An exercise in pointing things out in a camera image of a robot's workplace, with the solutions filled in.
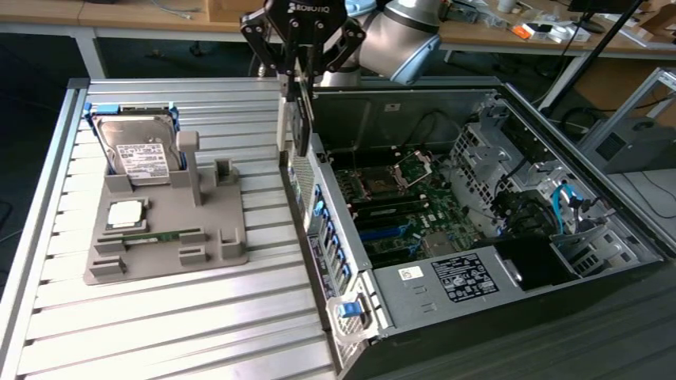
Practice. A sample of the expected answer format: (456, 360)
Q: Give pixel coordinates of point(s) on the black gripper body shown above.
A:
(305, 20)

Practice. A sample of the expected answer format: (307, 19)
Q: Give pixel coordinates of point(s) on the graphics card with metal bracket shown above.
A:
(305, 118)

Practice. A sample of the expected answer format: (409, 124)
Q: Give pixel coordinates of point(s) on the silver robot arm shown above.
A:
(407, 35)

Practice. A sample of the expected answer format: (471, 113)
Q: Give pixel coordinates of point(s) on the brown cardboard box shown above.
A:
(221, 10)

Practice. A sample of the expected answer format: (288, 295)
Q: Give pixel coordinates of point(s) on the grey metal device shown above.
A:
(464, 14)

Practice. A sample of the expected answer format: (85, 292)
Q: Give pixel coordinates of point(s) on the cluttered wooden desk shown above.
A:
(475, 35)

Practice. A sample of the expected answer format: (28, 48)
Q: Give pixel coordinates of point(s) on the white mug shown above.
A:
(507, 4)

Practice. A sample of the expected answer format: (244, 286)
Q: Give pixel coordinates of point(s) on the small orange box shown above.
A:
(523, 31)

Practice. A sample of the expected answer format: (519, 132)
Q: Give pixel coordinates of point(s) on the silver socket cover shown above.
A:
(404, 174)

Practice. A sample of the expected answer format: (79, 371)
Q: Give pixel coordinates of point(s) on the hard disk with blue carrier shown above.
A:
(137, 150)

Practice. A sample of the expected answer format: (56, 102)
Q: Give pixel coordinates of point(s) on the CPU socket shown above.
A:
(377, 184)

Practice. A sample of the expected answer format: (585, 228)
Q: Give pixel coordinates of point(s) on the wooden desk with grey legs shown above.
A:
(52, 16)

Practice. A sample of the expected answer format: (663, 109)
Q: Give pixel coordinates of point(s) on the large silver disk bay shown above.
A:
(491, 158)

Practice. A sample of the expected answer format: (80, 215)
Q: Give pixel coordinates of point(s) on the white box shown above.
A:
(571, 35)

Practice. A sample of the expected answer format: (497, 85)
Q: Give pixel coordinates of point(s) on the RAM stick with white label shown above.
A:
(388, 212)

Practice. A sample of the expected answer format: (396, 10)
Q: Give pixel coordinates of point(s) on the black tripod pole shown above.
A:
(591, 55)

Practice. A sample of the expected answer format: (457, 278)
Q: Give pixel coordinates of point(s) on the black monitor with stand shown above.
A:
(592, 24)

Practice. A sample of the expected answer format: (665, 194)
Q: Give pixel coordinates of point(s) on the green motherboard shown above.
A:
(459, 213)

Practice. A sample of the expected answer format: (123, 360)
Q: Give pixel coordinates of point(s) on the blue expansion slot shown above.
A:
(380, 233)

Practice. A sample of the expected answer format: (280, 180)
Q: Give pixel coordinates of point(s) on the silver CPU chip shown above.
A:
(125, 215)

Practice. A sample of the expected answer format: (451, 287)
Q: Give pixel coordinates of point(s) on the green RAM stick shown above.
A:
(153, 237)

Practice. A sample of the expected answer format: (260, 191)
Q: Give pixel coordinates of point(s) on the silver chipset heatsink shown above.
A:
(440, 244)

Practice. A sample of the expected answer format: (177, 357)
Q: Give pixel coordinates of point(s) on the grey parts rack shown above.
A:
(159, 261)

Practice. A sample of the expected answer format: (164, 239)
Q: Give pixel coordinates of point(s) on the brown cardboard piece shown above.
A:
(660, 21)

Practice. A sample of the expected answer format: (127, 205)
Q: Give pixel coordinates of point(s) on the grey computer tower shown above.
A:
(633, 146)

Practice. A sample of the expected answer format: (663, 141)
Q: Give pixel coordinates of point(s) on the silver power supply unit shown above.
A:
(417, 301)

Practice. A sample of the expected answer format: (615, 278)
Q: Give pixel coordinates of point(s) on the blue case latch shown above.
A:
(348, 309)

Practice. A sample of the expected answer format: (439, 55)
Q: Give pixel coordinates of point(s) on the small silver disk bay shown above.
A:
(585, 253)

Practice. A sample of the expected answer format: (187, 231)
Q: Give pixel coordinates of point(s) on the open black PC case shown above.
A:
(475, 336)

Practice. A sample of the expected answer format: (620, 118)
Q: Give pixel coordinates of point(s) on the aluminium profile frame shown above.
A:
(636, 95)

